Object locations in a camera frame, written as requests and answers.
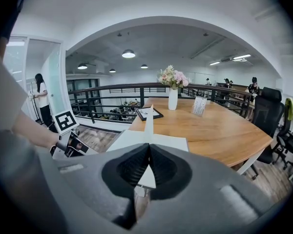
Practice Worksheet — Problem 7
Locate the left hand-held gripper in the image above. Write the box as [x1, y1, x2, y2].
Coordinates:
[50, 110, 90, 158]

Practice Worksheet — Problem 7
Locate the yellow-green cloth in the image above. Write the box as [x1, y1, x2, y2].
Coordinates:
[284, 97, 293, 121]

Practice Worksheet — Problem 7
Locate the clear acrylic card stand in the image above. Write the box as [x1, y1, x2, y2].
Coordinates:
[191, 96, 208, 117]

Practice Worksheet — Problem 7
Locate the white table leg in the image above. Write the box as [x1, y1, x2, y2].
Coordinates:
[236, 155, 257, 176]

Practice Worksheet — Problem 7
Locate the white ceramic vase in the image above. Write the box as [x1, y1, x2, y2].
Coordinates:
[167, 88, 178, 111]

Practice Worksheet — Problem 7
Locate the pale grey-green book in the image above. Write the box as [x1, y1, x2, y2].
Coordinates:
[106, 103, 190, 189]

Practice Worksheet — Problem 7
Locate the large black office chair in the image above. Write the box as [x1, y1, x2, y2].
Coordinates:
[250, 86, 285, 180]

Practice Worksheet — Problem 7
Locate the frosted glass door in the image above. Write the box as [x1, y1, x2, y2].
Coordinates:
[25, 37, 69, 124]

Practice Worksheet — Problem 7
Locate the black office chair with cloth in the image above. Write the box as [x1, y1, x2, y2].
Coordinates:
[274, 97, 293, 170]

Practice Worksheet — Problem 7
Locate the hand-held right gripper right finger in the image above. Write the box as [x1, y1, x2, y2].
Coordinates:
[136, 142, 273, 234]

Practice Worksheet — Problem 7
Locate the pink flower bouquet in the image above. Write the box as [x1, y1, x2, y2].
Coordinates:
[157, 64, 191, 90]

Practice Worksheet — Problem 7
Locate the person's left forearm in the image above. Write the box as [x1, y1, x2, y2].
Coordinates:
[11, 110, 61, 150]

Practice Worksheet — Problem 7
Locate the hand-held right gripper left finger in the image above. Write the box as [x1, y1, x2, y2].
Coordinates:
[36, 142, 151, 234]

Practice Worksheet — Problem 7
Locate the black metal railing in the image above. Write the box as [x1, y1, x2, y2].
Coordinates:
[67, 81, 257, 124]

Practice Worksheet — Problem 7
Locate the black framed deer picture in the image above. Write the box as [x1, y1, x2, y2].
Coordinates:
[135, 107, 164, 121]

